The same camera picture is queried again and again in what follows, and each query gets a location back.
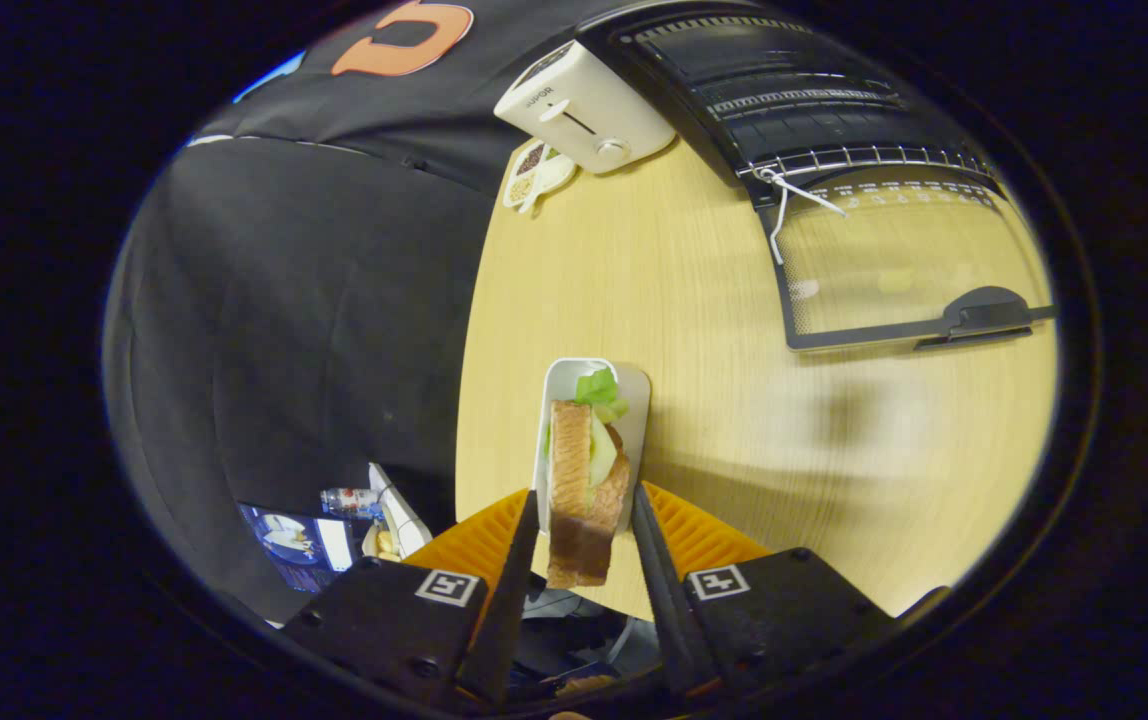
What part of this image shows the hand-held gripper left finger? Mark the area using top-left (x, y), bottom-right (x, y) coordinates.
top-left (279, 488), bottom-right (542, 711)

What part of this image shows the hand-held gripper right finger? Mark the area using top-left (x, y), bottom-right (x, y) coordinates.
top-left (631, 482), bottom-right (897, 701)

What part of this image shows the toasted sandwich with lettuce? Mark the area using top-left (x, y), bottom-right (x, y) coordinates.
top-left (544, 368), bottom-right (633, 589)

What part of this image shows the black toaster oven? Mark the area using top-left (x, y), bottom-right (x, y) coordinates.
top-left (574, 0), bottom-right (1057, 353)

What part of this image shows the white open box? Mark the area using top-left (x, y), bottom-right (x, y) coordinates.
top-left (364, 462), bottom-right (433, 561)

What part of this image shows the white pop-up toaster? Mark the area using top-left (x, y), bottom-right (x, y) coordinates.
top-left (493, 40), bottom-right (677, 175)

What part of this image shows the small clear water bottle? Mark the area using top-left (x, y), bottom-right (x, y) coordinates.
top-left (321, 487), bottom-right (382, 518)

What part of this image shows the white rectangular tray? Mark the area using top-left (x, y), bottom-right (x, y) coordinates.
top-left (531, 357), bottom-right (652, 536)

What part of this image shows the blue printed box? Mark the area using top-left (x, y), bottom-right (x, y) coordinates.
top-left (239, 503), bottom-right (360, 593)

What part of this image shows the black backdrop cloth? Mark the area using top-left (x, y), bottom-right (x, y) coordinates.
top-left (104, 0), bottom-right (635, 626)

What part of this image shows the white divided seasoning dish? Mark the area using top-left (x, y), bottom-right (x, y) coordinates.
top-left (502, 140), bottom-right (578, 216)

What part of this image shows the white cable tie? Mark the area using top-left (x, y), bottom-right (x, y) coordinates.
top-left (754, 165), bottom-right (847, 266)

